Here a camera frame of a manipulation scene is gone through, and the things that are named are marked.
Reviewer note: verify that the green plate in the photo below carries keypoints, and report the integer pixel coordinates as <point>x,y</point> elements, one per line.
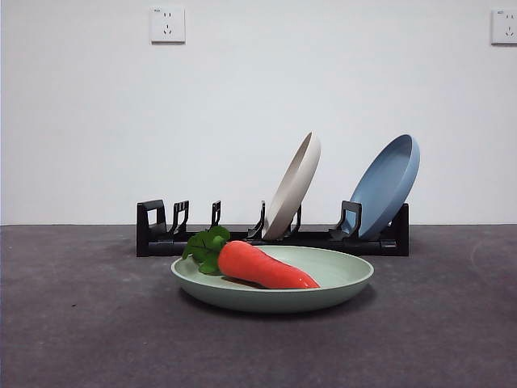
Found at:
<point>282,301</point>

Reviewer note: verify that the orange carrot with green leaves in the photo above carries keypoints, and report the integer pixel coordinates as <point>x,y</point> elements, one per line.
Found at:
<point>258,262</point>

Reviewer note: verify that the white wall socket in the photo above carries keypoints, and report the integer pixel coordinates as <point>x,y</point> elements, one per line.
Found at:
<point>167,24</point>
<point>505,28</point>

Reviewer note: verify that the blue plate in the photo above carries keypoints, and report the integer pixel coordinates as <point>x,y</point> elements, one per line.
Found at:
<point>387,182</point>

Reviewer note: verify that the black plate rack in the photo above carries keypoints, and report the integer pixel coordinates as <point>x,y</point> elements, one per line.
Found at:
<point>145,242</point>

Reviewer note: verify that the beige plate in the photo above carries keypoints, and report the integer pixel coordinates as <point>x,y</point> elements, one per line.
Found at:
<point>295,186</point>

